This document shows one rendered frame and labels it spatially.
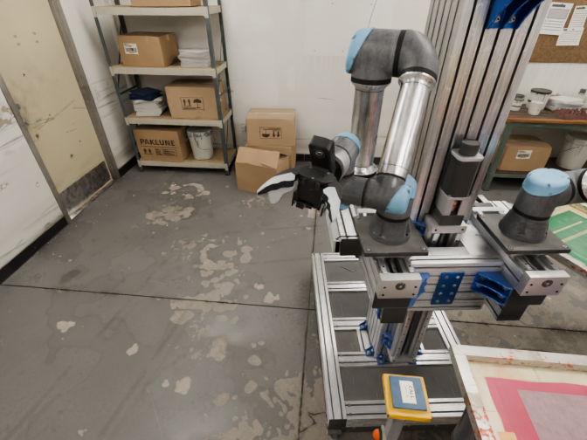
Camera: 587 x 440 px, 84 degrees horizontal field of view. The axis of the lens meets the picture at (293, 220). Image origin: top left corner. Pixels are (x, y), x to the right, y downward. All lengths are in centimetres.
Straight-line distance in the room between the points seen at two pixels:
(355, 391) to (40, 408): 182
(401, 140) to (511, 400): 88
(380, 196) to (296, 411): 160
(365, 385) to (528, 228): 118
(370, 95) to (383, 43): 14
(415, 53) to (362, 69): 14
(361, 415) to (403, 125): 150
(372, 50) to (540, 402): 115
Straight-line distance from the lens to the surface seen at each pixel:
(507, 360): 138
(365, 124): 104
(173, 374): 240
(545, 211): 138
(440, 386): 217
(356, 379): 206
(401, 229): 117
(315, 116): 444
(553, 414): 137
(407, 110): 90
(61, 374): 271
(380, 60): 98
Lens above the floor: 199
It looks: 35 degrees down
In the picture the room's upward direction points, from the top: straight up
